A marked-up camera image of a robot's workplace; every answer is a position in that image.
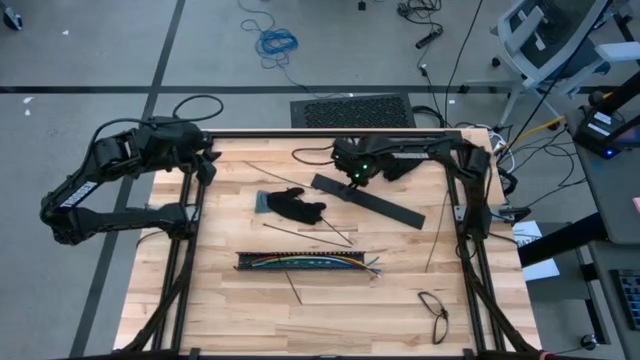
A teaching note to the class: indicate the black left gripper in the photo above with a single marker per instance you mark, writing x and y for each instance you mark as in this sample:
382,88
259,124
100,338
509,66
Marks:
202,155

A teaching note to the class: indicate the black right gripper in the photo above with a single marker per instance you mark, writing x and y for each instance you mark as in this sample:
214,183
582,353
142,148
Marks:
355,160

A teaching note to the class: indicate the black duct cover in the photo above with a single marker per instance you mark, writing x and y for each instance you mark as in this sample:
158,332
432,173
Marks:
380,205

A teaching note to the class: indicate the black glove with grey cuff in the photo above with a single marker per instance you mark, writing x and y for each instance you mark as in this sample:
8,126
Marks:
400,172
295,205

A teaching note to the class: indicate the brown zip tie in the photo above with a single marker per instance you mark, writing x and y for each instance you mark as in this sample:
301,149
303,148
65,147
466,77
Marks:
433,245

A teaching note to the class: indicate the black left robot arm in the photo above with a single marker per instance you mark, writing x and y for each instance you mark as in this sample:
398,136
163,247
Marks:
125,217

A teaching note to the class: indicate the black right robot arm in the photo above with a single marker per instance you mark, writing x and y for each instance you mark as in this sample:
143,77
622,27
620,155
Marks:
470,200

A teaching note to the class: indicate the black eyeglasses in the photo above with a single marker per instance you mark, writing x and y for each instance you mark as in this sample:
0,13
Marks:
443,314

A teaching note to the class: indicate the black power strip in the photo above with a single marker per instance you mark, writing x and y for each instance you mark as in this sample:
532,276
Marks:
428,38

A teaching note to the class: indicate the small black floor item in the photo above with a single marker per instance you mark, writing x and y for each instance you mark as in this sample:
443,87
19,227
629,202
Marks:
361,5

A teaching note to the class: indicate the white paper sheet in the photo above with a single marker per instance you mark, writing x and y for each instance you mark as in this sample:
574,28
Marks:
542,270

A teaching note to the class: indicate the black caster wheel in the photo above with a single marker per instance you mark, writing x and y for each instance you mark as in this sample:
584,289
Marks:
11,20

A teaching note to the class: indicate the black device with blue light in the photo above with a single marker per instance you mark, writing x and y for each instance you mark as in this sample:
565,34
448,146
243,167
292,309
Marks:
595,130

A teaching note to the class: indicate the grey office chair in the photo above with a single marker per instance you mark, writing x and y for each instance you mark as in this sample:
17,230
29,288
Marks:
550,30

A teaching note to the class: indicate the grey side desk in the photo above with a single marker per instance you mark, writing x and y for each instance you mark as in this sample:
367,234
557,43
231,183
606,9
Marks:
620,200

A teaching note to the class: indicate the black round knob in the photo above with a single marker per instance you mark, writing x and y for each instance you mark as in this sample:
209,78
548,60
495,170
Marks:
589,342

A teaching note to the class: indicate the black stand pole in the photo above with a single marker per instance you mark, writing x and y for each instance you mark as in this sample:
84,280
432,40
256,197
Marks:
620,90

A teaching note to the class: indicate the pink item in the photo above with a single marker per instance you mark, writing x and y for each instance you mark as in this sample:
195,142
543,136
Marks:
636,205

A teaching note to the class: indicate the black keyboard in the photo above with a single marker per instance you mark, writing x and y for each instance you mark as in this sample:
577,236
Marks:
630,300

